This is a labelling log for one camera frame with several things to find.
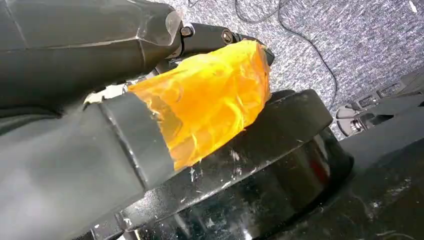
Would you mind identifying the black robot foot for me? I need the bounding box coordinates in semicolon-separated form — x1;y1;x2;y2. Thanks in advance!
84;88;355;240
264;66;424;240

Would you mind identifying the thin black floor cable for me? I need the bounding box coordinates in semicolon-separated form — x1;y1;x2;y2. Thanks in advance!
277;0;338;112
234;0;282;25

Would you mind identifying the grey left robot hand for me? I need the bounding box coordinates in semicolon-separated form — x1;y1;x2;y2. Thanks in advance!
0;0;276;240

